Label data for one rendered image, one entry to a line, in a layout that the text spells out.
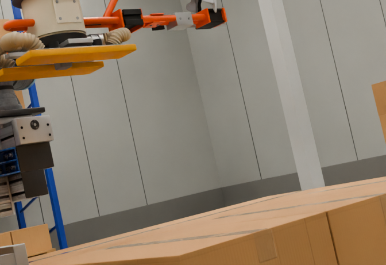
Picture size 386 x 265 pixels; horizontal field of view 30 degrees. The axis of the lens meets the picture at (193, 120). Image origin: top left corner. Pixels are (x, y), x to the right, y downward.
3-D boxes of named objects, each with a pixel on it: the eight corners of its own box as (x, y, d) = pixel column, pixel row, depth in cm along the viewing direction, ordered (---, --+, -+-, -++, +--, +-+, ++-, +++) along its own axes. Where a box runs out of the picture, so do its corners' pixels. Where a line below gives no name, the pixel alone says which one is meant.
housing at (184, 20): (178, 25, 236) (175, 11, 237) (166, 31, 242) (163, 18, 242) (194, 24, 241) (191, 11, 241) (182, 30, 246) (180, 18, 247)
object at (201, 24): (209, 22, 244) (205, 7, 244) (196, 28, 250) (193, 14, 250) (227, 21, 249) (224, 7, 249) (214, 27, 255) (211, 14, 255)
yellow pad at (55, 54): (31, 57, 190) (27, 38, 190) (16, 66, 197) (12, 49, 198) (137, 50, 211) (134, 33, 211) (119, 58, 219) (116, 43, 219)
